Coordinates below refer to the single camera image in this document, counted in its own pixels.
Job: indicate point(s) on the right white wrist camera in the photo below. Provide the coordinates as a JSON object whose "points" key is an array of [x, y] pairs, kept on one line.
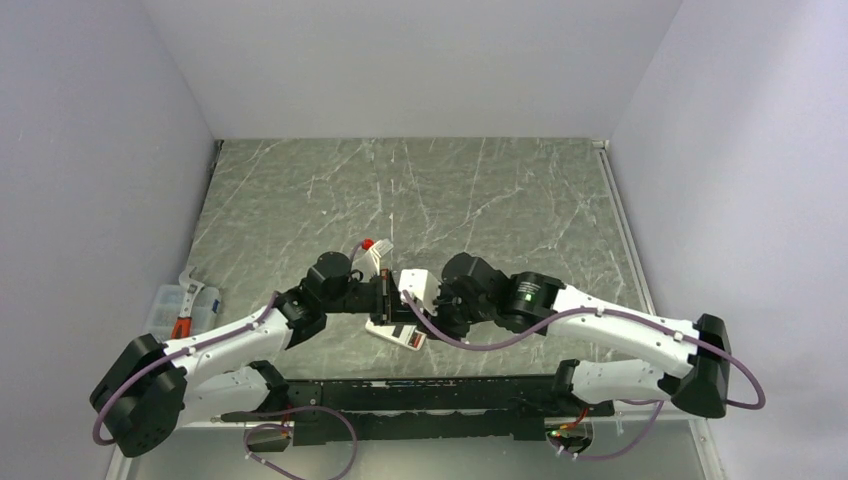
{"points": [[421, 287]]}

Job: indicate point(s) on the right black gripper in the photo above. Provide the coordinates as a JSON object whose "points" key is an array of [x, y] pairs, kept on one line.
{"points": [[457, 331]]}

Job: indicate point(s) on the clear plastic screw box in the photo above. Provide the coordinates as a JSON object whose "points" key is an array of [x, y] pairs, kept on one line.
{"points": [[167, 306]]}

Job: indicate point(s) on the aluminium frame rail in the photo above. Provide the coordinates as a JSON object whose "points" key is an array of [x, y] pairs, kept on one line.
{"points": [[600, 150]]}

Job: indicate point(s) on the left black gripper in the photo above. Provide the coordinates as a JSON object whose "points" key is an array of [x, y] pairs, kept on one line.
{"points": [[394, 305]]}

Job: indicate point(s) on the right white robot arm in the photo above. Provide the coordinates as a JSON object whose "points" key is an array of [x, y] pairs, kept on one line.
{"points": [[681, 361]]}

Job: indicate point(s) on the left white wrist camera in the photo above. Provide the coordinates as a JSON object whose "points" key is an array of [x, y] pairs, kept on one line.
{"points": [[374, 256]]}

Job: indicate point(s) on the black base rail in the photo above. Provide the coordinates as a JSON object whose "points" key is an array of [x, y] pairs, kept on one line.
{"points": [[520, 407]]}

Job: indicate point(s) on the red white remote control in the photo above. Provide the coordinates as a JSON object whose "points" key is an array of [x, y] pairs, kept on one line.
{"points": [[406, 336]]}

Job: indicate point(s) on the orange handled adjustable wrench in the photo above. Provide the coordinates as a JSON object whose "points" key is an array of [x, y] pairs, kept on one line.
{"points": [[191, 289]]}

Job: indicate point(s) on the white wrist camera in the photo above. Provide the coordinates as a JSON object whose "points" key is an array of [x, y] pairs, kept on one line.
{"points": [[374, 256], [421, 287]]}

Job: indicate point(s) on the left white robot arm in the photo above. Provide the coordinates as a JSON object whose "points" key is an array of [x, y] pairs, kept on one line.
{"points": [[154, 387]]}

